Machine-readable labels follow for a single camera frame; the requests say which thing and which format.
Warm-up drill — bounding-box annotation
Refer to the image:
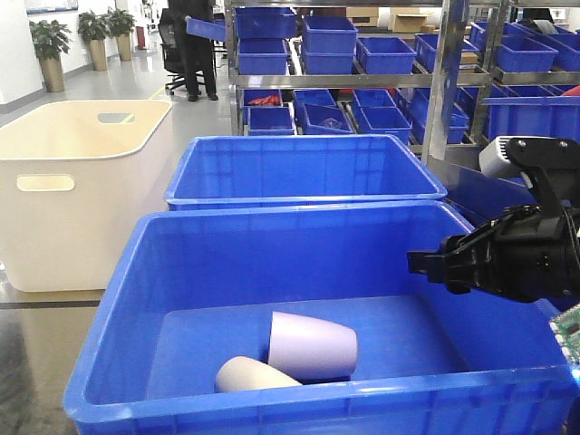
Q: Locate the cream plastic storage bin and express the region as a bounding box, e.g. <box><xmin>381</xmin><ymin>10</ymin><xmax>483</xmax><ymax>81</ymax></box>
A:
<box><xmin>1</xmin><ymin>100</ymin><xmax>178</xmax><ymax>293</ymax></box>

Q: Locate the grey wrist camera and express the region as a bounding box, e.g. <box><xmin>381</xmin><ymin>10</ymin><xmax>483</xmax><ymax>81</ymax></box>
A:
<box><xmin>478</xmin><ymin>136</ymin><xmax>534</xmax><ymax>189</ymax></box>

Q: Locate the beige plastic cup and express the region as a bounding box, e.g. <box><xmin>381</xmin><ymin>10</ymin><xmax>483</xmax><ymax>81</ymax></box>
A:
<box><xmin>215</xmin><ymin>355</ymin><xmax>302</xmax><ymax>392</ymax></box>

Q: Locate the metal shelf with blue bins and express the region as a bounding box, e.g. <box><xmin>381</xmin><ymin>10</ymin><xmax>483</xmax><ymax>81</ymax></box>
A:
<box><xmin>225</xmin><ymin>1</ymin><xmax>579</xmax><ymax>161</ymax></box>

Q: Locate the large blue bin rear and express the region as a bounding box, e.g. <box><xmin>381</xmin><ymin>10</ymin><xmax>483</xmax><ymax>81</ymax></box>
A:
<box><xmin>164</xmin><ymin>135</ymin><xmax>448</xmax><ymax>210</ymax></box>

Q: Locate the lavender plastic cup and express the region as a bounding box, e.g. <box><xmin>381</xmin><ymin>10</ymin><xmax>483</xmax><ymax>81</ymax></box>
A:
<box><xmin>267</xmin><ymin>312</ymin><xmax>358</xmax><ymax>381</ymax></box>

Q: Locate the potted plant in gold pot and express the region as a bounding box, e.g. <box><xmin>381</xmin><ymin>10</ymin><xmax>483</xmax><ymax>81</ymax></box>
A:
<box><xmin>29</xmin><ymin>20</ymin><xmax>71</xmax><ymax>92</ymax></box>

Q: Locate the black office chair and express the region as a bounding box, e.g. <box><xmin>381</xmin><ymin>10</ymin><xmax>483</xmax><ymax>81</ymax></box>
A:
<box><xmin>158</xmin><ymin>8</ymin><xmax>186</xmax><ymax>96</ymax></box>

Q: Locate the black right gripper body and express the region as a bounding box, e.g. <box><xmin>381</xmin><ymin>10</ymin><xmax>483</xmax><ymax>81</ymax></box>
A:
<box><xmin>481</xmin><ymin>136</ymin><xmax>579</xmax><ymax>302</ymax></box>

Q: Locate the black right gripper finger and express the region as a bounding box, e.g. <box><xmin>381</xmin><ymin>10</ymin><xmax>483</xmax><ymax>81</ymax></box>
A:
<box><xmin>407</xmin><ymin>228</ymin><xmax>492</xmax><ymax>295</ymax></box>

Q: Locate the blue bin at right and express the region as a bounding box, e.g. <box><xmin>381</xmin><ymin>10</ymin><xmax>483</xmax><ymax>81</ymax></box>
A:
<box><xmin>485</xmin><ymin>96</ymin><xmax>579</xmax><ymax>141</ymax></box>

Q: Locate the large blue bin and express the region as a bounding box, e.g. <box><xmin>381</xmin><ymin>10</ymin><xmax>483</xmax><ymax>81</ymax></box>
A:
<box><xmin>63</xmin><ymin>200</ymin><xmax>579</xmax><ymax>434</ymax></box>
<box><xmin>164</xmin><ymin>135</ymin><xmax>448</xmax><ymax>210</ymax></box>

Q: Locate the person in black clothes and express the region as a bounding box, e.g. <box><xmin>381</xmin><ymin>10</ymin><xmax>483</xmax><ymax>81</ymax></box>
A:
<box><xmin>168</xmin><ymin>0</ymin><xmax>218</xmax><ymax>102</ymax></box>

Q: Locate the large blue bin front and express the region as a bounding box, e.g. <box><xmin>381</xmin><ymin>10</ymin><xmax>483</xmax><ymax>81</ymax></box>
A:
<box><xmin>63</xmin><ymin>200</ymin><xmax>579</xmax><ymax>434</ymax></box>

